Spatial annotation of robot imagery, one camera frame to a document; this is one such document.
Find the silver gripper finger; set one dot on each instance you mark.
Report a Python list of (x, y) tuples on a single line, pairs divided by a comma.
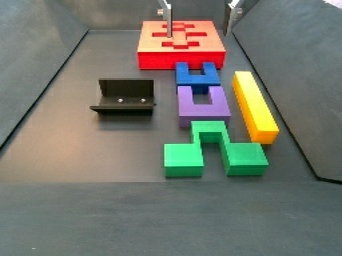
[(165, 11), (234, 11)]

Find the purple U-shaped block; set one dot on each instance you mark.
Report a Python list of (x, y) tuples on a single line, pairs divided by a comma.
[(214, 111)]

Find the red puzzle board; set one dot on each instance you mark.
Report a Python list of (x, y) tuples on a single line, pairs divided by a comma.
[(194, 44)]

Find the blue U-shaped block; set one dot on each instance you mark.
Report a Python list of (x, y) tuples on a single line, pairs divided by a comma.
[(198, 81)]

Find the yellow long bar block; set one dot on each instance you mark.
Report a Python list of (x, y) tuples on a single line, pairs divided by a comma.
[(257, 115)]

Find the green zigzag block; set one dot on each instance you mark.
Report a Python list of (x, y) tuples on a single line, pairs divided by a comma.
[(244, 158)]

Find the black angle bracket fixture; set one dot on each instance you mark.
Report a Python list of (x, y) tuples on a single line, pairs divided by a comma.
[(126, 95)]

